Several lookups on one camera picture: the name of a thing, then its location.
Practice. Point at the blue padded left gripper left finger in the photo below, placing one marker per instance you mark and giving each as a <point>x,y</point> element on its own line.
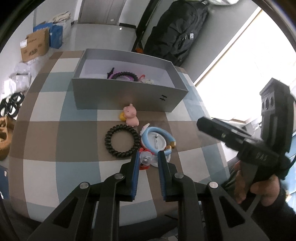
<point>130,170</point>

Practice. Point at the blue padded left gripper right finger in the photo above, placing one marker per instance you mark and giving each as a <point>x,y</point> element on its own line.
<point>166,174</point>

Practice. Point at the clear red keychain charm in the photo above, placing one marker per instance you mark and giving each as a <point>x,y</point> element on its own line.
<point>146,158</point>

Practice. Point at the white round badge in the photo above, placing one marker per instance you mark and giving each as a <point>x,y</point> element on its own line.
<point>158,142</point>

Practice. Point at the pink pig toy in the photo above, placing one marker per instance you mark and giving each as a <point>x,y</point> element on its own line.
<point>129,116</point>

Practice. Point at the checkered table cloth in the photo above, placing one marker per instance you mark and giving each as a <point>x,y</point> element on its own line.
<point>56,146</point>

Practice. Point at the grey open storage box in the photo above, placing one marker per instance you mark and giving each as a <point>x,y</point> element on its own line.
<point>112,79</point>

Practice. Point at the black coat stand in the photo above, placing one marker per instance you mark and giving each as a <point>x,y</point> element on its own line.
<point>144,21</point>

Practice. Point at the blue jordan shoe box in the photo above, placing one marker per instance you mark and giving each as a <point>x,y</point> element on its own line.
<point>4,183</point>

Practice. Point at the brown boots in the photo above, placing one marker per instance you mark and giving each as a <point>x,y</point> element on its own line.
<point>6,134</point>

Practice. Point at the black backpack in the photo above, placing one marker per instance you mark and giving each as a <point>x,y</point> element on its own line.
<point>171,39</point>

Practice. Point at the black white sandals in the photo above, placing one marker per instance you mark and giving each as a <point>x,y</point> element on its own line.
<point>10,106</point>

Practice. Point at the grey plastic parcel bag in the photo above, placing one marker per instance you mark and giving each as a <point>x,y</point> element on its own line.
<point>31,67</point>

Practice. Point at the white plastic bag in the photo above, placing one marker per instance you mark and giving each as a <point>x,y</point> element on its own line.
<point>16,83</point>

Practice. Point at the brown cardboard box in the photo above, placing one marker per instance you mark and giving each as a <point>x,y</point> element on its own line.
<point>36,44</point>

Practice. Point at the blue cardboard box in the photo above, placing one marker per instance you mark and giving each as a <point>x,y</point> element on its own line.
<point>55,34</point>

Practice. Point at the white hanging bag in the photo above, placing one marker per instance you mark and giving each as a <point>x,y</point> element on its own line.
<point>223,2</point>

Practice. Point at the grey door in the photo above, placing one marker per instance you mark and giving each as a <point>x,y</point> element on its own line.
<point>102,12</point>

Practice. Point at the cream tote bag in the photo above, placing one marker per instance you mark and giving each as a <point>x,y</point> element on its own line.
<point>61,17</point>

